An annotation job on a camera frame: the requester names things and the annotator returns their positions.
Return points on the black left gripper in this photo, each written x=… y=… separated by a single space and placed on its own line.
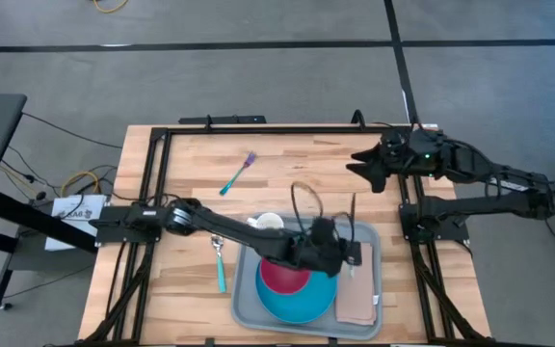
x=318 y=253

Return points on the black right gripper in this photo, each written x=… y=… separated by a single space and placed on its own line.
x=412 y=154

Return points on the pink cloth napkin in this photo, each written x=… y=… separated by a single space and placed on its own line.
x=357 y=294

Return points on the red bowl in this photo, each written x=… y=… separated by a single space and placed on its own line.
x=284 y=279

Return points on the blue plate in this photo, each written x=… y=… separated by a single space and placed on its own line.
x=301 y=306

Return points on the white mug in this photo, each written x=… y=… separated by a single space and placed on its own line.
x=270 y=221

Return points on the grey plastic tray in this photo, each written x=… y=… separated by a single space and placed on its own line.
x=246 y=299

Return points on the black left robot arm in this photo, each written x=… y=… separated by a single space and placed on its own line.
x=229 y=226

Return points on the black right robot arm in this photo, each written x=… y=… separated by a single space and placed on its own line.
x=499 y=205

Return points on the black power strip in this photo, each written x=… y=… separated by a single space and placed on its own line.
x=224 y=119

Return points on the white paper sheet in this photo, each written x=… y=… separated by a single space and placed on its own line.
x=72 y=217

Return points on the black aluminium table frame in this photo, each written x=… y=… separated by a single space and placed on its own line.
x=282 y=130

